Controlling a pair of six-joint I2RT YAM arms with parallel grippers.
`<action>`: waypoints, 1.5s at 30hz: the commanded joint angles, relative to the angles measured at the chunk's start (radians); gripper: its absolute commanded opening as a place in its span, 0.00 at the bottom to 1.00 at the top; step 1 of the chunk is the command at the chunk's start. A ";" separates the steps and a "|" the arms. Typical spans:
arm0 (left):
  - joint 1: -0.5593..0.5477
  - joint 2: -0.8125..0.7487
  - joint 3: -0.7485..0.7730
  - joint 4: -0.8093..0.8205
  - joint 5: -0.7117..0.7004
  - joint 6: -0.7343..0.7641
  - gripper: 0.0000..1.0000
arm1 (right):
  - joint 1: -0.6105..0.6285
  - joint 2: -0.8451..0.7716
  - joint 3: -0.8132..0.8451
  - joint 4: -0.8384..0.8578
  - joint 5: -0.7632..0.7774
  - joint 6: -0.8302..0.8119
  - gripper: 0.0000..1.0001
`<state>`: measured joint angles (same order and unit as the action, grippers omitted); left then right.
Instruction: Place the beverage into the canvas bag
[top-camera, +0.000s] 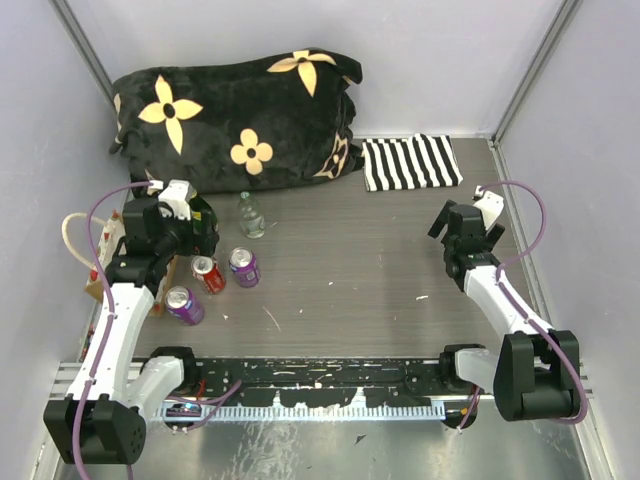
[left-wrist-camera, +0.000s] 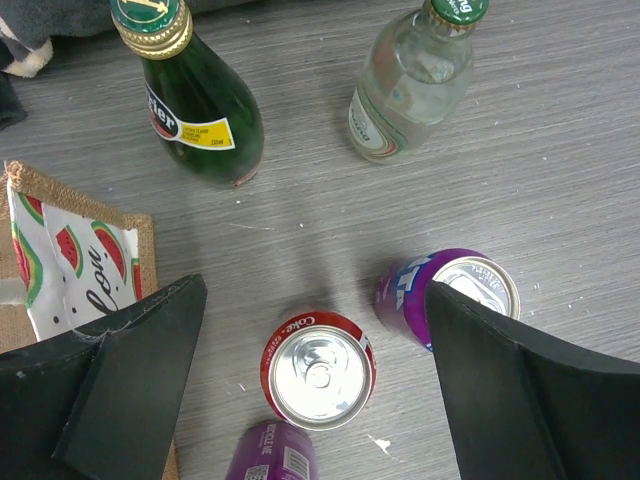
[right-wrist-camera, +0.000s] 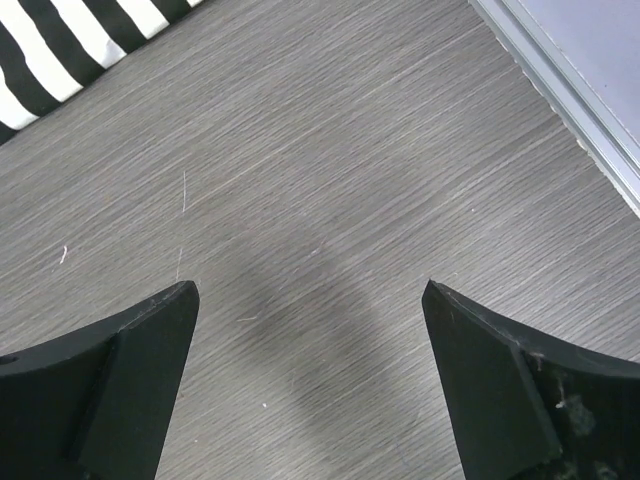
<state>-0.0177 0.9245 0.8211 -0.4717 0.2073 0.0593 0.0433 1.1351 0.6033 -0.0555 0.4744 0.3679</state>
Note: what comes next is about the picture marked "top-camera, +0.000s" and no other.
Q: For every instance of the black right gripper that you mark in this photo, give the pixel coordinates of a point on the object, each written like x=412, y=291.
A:
x=491, y=238

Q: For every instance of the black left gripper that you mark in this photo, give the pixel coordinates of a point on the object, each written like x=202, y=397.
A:
x=197, y=244

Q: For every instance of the green glass bottle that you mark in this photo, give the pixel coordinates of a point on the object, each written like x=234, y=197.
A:
x=205, y=226

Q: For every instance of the brown canvas tote bag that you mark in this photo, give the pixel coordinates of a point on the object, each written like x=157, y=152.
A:
x=112, y=230

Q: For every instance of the purple soda can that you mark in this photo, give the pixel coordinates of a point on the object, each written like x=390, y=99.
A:
x=182, y=303
x=244, y=266

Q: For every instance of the clear glass bottle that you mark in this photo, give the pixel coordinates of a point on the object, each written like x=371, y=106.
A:
x=251, y=217

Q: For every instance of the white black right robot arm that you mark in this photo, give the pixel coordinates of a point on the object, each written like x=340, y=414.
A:
x=535, y=375

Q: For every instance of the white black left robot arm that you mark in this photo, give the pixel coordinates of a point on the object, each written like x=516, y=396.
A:
x=102, y=419

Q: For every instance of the red soda can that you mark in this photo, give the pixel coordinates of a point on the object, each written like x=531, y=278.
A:
x=206, y=270

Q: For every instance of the black white striped cloth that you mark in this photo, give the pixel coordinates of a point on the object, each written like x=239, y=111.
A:
x=416, y=162

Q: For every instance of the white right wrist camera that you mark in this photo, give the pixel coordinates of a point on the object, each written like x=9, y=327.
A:
x=490, y=204

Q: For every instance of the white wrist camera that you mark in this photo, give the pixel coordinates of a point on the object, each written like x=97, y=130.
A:
x=490, y=204
x=174, y=200

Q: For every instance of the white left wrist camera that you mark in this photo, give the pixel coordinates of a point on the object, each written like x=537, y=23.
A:
x=174, y=200

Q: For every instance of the black mounting base rail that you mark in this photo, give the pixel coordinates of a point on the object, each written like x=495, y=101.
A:
x=320, y=382

